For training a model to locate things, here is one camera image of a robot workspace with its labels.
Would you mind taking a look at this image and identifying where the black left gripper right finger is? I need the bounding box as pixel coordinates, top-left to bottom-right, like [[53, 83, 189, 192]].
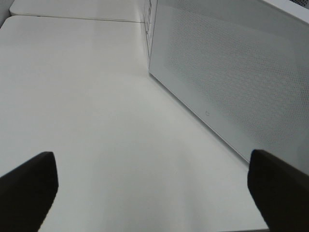
[[247, 149, 309, 232]]

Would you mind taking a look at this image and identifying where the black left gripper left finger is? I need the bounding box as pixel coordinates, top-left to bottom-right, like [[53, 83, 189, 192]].
[[0, 152, 59, 232]]

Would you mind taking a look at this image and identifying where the white microwave door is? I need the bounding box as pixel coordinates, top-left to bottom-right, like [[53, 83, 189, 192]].
[[149, 0, 309, 173]]

